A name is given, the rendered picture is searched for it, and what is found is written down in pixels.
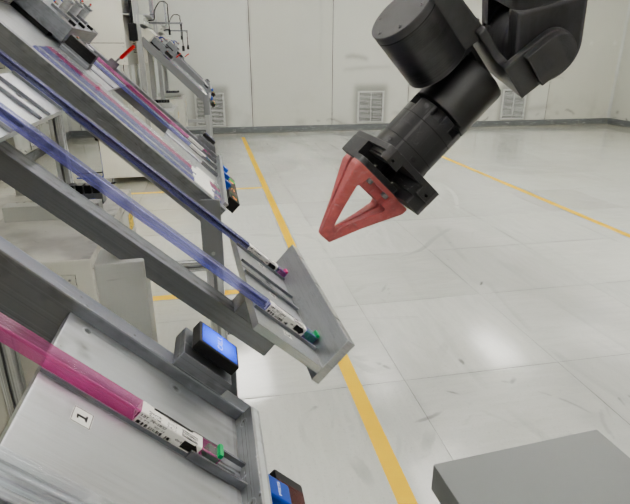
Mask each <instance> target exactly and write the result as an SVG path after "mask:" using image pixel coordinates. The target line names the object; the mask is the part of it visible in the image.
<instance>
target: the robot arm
mask: <svg viewBox="0 0 630 504"><path fill-rule="evenodd" d="M587 2H588V0H482V25H481V23H480V22H479V21H480V19H479V18H476V17H475V15H474V14H473V13H472V11H471V10H470V9H469V7H468V6H467V4H466V3H465V2H464V0H393V1H392V2H391V3H390V4H389V5H388V6H387V7H386V8H385V9H384V10H383V11H382V12H381V14H380V15H379V16H378V18H377V19H376V21H375V23H374V25H373V28H372V36H373V38H374V39H375V40H376V42H377V43H378V44H379V46H380V47H381V48H382V50H383V51H384V52H385V53H386V55H387V56H388V57H389V59H390V60H391V61H392V63H393V64H394V65H395V66H396V68H397V69H398V70H399V72H400V73H401V74H402V76H403V77H404V78H405V80H406V81H407V82H408V83H409V85H410V86H411V87H413V88H422V89H421V90H420V91H419V92H418V93H417V94H416V95H415V96H414V97H413V98H412V99H411V101H410V102H409V103H408V104H407V105H406V106H405V107H404V108H403V109H402V110H401V111H400V112H399V113H398V114H397V115H396V117H395V118H394V119H393V120H392V121H391V122H390V123H389V124H388V125H387V126H386V127H385V128H384V129H383V130H382V132H381V133H380V134H379V135H378V136H377V137H374V136H372V135H370V134H368V133H365V132H363V131H361V130H359V131H358V132H357V133H356V134H355V135H354V136H353V137H352V138H351V139H350V140H349V141H348V142H347V143H346V144H345V145H344V146H343V148H342V149H343V150H344V151H345V152H346V153H347V154H346V155H345V156H344V157H343V159H342V162H341V165H340V168H339V171H338V175H337V178H336V181H335V184H334V188H333V191H332V194H331V198H330V200H329V203H328V206H327V209H326V211H325V214H324V217H323V220H322V222H321V225H320V228H319V231H318V232H319V234H320V235H321V236H322V237H324V238H325V239H326V240H327V241H328V242H331V241H334V240H336V239H338V238H341V237H343V236H345V235H348V234H350V233H352V232H355V231H357V230H359V229H362V228H365V227H367V226H370V225H373V224H376V223H379V222H382V221H385V220H388V219H391V218H394V217H396V216H399V215H402V214H403V213H404V212H405V211H406V210H407V209H406V208H405V207H407V208H408V209H410V210H411V211H412V212H414V213H415V214H417V215H419V214H420V213H421V212H422V211H423V210H424V209H425V208H426V207H427V206H428V205H429V204H430V203H431V202H432V201H433V200H434V199H435V198H436V197H437V196H438V195H439V194H438V192H437V191H436V190H435V189H434V188H433V187H432V186H431V185H430V184H429V183H428V182H427V180H426V179H425V178H424V176H425V175H426V173H427V172H428V171H429V170H430V169H431V168H432V167H433V166H434V165H435V164H436V163H437V162H438V161H439V159H440V158H441V157H442V156H443V155H444V154H445V153H446V152H447V151H448V150H449V149H450V148H451V147H452V146H453V145H454V144H455V143H456V142H457V141H458V140H459V139H460V136H463V134H464V133H465V132H466V131H467V130H468V129H469V128H470V127H471V126H472V125H473V124H474V123H475V122H476V121H477V120H478V119H479V118H480V117H481V116H482V115H483V114H484V113H485V112H486V111H487V110H488V108H489V107H490V106H491V105H492V104H493V103H494V102H495V101H496V100H497V99H498V98H499V97H500V95H501V90H500V88H499V86H498V84H497V82H496V81H495V79H494V78H493V77H492V75H494V76H495V77H496V78H497V79H498V80H500V81H501V82H502V83H503V84H505V85H506V86H507V87H508V88H510V89H511V90H512V91H513V92H515V93H516V94H517V95H519V96H520V97H521V98H523V97H524V96H526V95H527V94H528V93H529V92H531V91H532V90H533V89H535V88H536V87H537V86H538V85H542V86H543V85H544V84H546V83H547V82H548V81H549V80H552V79H554V78H556V77H557V76H559V75H560V74H562V73H563V72H564V71H565V70H566V69H567V68H568V67H569V66H570V65H571V64H572V62H573V61H574V59H575V58H576V56H577V54H578V52H579V50H580V47H581V43H582V37H583V30H584V23H585V16H586V9H587ZM490 73H491V74H492V75H491V74H490ZM374 165H376V167H375V166H374ZM391 182H393V183H391ZM358 185H359V186H361V187H362V188H363V189H364V190H365V191H366V192H367V193H368V194H369V195H370V196H371V197H372V200H371V202H370V203H368V204H367V205H365V206H364V207H363V208H361V209H360V210H358V211H357V212H355V213H354V214H353V215H351V216H350V217H348V218H346V219H345V220H343V221H341V222H339V223H338V224H336V222H337V220H338V218H339V216H340V214H341V212H342V210H343V208H344V207H345V205H346V203H347V202H348V200H349V198H350V196H351V195H352V193H353V191H354V190H355V188H356V187H357V186H358ZM402 204H403V205H404V206H405V207H404V206H403V205H402ZM335 224H336V225H335Z"/></svg>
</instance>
